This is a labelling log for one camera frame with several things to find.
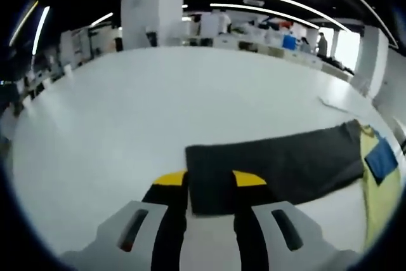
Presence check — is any dark cloth pile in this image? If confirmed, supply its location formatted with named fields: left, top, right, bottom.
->
left=320, top=56, right=355, bottom=72

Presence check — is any white square pillar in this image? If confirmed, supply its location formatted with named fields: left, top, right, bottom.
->
left=121, top=0, right=185, bottom=50
left=353, top=25, right=390, bottom=98

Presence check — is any white drawer counter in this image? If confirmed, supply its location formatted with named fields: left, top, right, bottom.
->
left=187, top=34, right=325, bottom=66

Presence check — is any black sign stand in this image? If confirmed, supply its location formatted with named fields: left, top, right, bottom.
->
left=145, top=30, right=158, bottom=48

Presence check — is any blue storage box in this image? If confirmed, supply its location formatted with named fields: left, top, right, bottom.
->
left=282, top=34, right=299, bottom=51

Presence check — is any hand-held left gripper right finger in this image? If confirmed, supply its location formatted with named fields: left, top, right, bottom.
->
left=232, top=170, right=362, bottom=271

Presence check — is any white box appliance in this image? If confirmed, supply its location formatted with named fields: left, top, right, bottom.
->
left=200, top=13, right=220, bottom=38

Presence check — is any white table cable cover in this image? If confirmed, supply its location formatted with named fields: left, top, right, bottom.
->
left=318, top=95, right=353, bottom=116

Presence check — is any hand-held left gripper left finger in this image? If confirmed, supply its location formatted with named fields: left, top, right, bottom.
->
left=60, top=171, right=188, bottom=271

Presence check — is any yellow blue grey garment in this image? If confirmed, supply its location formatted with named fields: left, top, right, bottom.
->
left=185, top=118, right=402, bottom=253

